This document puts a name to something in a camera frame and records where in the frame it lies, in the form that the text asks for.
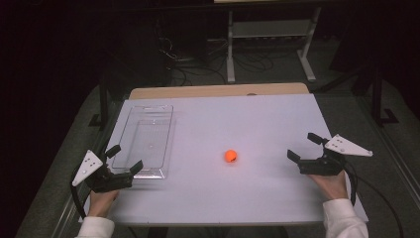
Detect bundle of floor cables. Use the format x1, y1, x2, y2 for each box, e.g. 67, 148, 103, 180
155, 19, 275, 87

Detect grey metal rail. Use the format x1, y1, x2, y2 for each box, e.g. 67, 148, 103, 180
49, 105, 117, 238
358, 97, 420, 212

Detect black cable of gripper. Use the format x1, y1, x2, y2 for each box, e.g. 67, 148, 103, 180
70, 165, 87, 220
345, 163, 405, 238

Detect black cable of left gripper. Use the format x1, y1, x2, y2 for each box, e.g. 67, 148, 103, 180
70, 165, 87, 220

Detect clear plastic container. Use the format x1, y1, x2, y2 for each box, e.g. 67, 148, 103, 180
111, 104, 175, 180

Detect orange table tennis ball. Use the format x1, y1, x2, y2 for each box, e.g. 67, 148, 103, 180
224, 149, 239, 164

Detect beige wooden table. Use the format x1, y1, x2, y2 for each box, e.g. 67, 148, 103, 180
128, 82, 310, 101

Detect person's right hand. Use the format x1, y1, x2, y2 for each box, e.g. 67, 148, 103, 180
308, 172, 350, 201

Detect person's left hand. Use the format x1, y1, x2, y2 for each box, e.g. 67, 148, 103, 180
88, 189, 121, 218

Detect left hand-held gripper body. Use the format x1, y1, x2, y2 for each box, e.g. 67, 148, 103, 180
71, 149, 135, 194

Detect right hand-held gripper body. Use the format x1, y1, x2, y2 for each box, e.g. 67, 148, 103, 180
297, 133, 374, 177

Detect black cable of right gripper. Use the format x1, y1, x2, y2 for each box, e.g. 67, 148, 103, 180
345, 163, 405, 238

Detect black metal stand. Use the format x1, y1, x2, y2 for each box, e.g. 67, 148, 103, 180
88, 75, 112, 132
370, 65, 400, 127

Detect white metal stand frame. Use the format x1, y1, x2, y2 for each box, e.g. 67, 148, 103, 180
226, 6, 323, 84

